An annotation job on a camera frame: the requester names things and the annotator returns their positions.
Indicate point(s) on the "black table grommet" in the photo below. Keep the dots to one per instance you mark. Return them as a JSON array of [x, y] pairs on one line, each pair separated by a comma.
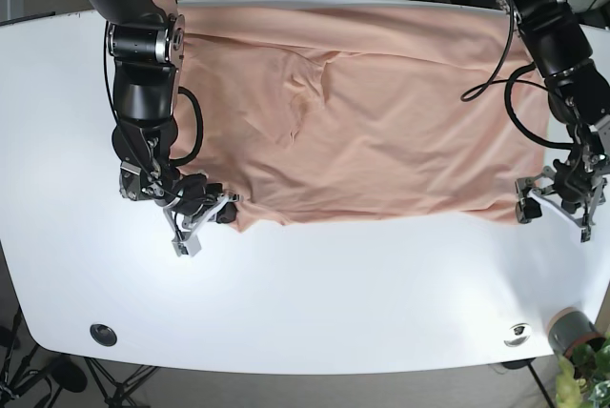
[[103, 335]]

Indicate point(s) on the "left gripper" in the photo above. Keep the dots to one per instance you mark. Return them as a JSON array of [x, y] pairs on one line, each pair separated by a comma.
[[578, 181]]

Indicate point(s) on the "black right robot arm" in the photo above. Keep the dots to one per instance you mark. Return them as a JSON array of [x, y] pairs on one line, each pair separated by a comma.
[[158, 123]]

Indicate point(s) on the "green potted plant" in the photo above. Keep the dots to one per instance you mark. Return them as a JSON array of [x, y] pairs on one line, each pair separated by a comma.
[[583, 379]]

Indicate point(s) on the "grey plant pot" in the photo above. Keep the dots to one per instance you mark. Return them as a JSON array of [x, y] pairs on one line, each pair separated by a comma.
[[570, 328]]

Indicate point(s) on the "peach T-shirt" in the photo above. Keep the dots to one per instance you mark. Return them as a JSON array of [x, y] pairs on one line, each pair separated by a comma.
[[354, 113]]

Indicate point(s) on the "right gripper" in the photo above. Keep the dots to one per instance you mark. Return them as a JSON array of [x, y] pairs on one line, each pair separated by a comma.
[[188, 202]]

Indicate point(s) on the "silver table grommet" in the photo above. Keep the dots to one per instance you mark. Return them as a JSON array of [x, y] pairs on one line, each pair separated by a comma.
[[517, 335]]

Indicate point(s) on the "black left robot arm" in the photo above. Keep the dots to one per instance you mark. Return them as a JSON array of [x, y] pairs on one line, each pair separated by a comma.
[[578, 97]]

